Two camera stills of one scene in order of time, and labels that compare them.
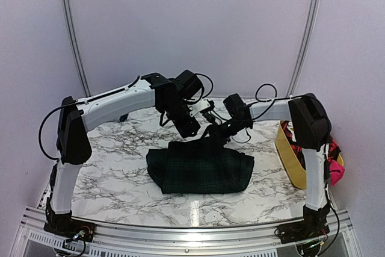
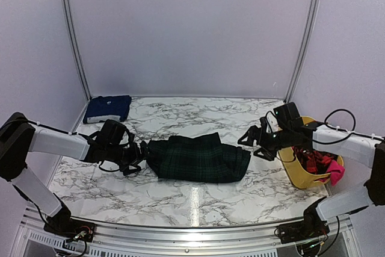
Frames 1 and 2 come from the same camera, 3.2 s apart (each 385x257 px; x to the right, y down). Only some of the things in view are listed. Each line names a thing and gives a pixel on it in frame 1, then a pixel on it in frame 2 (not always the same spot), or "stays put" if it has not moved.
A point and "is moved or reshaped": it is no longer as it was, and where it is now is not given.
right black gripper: x=216 y=130 → x=252 y=132
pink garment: x=337 y=171 stays put
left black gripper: x=185 y=129 → x=136 y=156
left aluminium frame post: x=71 y=26 stays put
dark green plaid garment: x=198 y=167 is moved or reshaped
